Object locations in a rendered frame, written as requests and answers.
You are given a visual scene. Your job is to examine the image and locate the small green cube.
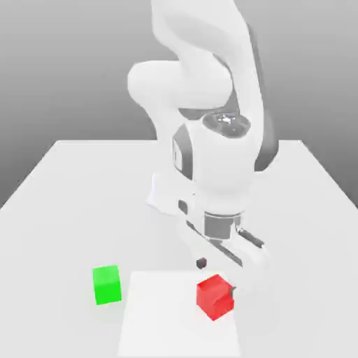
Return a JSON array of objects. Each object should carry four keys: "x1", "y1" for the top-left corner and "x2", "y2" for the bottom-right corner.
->
[{"x1": 92, "y1": 264, "x2": 123, "y2": 306}]

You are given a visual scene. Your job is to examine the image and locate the small red cube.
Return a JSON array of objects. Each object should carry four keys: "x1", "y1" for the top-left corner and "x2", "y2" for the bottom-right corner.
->
[{"x1": 196, "y1": 273, "x2": 236, "y2": 322}]

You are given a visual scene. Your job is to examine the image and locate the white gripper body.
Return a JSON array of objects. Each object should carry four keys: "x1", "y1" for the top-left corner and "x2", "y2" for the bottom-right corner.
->
[{"x1": 184, "y1": 219, "x2": 271, "y2": 271}]

